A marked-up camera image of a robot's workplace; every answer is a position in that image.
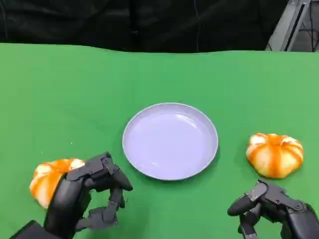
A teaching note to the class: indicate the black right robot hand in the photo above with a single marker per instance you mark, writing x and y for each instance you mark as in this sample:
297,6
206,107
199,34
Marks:
286,209

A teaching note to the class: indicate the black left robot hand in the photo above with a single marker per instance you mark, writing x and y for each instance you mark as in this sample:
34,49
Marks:
64,199

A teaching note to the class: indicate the orange and white bread roll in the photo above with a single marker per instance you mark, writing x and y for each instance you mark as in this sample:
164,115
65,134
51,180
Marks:
43,180
274,156

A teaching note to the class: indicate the green table cloth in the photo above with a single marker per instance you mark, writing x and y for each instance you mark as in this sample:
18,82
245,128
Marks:
74,99

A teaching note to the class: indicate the lilac plate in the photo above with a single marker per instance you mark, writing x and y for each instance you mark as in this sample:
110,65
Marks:
170,142

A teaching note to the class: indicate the black fabric backdrop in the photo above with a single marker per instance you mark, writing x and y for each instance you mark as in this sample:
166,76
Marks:
99,22

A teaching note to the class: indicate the grey metal frame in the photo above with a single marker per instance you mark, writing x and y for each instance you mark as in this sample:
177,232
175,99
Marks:
286,27

